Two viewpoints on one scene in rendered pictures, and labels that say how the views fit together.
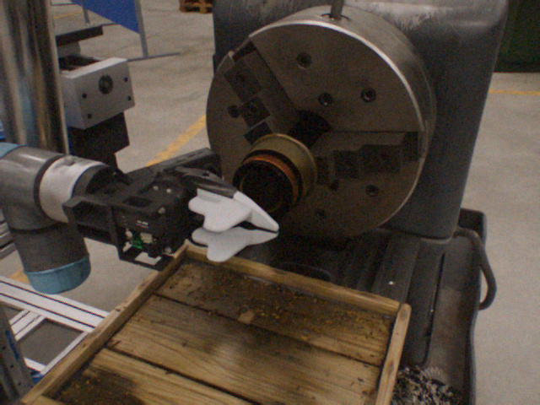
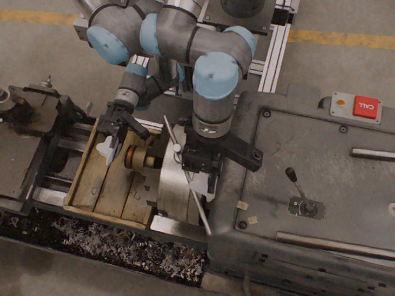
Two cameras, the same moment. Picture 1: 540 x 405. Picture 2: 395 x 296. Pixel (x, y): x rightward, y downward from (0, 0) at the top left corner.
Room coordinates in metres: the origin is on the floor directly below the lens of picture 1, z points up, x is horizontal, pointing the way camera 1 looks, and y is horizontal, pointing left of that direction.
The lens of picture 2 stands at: (0.65, -0.50, 2.29)
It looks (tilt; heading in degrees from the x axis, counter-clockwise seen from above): 67 degrees down; 89
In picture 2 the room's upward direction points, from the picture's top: 7 degrees counter-clockwise
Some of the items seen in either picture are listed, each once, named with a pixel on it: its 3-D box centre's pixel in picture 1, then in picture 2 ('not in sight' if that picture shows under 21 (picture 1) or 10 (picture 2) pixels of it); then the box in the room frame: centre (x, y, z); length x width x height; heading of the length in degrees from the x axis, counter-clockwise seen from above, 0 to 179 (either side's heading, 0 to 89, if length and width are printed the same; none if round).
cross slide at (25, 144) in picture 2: not in sight; (20, 138); (0.05, 0.21, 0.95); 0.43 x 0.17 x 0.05; 67
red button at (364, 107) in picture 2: not in sight; (365, 107); (1.13, -0.02, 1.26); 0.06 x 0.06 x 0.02; 67
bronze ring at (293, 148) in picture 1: (276, 175); (142, 158); (0.49, 0.00, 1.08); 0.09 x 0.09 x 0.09; 67
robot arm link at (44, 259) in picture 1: (52, 240); (142, 93); (0.50, 0.30, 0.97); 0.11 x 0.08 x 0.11; 26
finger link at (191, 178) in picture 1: (198, 192); (116, 137); (0.41, 0.08, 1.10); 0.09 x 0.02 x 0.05; 67
